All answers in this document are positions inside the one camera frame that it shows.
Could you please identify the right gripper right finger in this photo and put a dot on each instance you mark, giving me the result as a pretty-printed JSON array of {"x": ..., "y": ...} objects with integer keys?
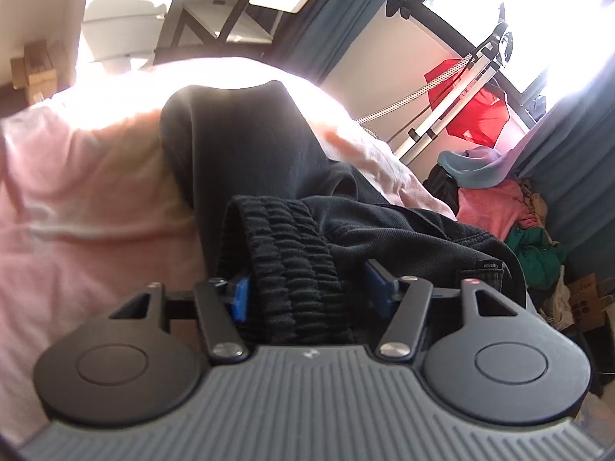
[{"x": 402, "y": 302}]

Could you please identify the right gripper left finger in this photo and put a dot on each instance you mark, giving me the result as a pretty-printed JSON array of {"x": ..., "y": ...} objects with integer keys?
[{"x": 221, "y": 339}]

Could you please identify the black pants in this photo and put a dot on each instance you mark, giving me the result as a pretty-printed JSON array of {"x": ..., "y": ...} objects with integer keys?
[{"x": 270, "y": 204}]

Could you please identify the pink clothing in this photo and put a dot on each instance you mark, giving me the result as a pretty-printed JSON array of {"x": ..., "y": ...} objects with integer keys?
[{"x": 496, "y": 209}]

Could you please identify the green clothing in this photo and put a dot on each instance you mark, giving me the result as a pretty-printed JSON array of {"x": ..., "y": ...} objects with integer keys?
[{"x": 540, "y": 259}]

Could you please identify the light blue clothing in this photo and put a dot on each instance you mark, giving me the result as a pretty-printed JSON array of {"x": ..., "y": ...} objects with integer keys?
[{"x": 476, "y": 168}]

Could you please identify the pastel bed sheet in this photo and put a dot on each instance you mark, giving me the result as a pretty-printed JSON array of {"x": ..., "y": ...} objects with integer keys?
[{"x": 90, "y": 211}]

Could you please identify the brown paper bag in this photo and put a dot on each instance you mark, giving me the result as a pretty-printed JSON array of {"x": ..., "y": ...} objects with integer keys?
[{"x": 589, "y": 301}]

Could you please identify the red garment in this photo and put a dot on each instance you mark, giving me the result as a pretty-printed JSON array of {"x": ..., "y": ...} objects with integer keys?
[{"x": 482, "y": 119}]

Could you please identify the teal right curtain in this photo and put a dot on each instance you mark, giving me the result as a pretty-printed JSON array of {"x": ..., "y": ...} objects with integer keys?
[{"x": 570, "y": 161}]

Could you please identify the teal curtain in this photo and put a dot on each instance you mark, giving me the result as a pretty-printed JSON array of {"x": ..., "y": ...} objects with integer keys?
[
  {"x": 570, "y": 161},
  {"x": 311, "y": 42}
]

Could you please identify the white garment steamer stand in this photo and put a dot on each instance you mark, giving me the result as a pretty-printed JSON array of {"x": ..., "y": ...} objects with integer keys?
[{"x": 483, "y": 64}]

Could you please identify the cardboard box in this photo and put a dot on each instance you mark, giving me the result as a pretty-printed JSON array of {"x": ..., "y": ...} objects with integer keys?
[{"x": 41, "y": 72}]

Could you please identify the teal left curtain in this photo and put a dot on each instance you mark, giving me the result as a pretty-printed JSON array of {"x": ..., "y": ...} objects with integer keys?
[{"x": 311, "y": 42}]

